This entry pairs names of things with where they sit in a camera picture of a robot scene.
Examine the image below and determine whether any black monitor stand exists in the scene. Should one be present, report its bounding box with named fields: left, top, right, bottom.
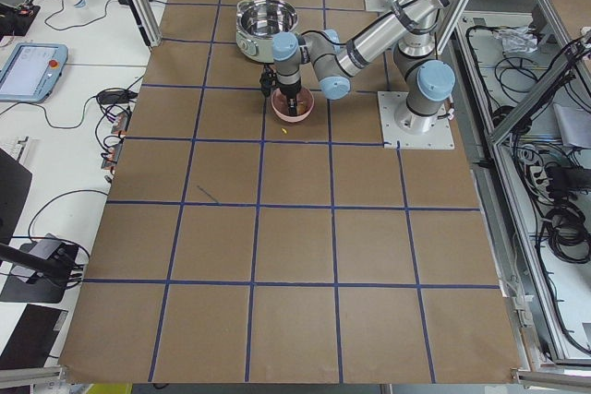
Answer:
left=1, top=151, right=78, bottom=304

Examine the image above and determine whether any blue teach pendant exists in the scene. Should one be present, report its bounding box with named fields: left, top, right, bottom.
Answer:
left=1, top=43, right=68, bottom=103

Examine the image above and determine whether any pale green electric pot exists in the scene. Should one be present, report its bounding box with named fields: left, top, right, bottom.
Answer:
left=235, top=0, right=298, bottom=64

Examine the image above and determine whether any pink bowl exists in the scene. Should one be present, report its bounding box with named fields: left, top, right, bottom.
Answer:
left=271, top=88, right=315, bottom=123

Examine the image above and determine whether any brown egg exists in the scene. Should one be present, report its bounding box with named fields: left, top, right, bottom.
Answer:
left=296, top=104, right=308, bottom=115

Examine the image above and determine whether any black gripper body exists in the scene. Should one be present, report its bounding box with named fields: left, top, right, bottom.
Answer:
left=259, top=66, right=301, bottom=106

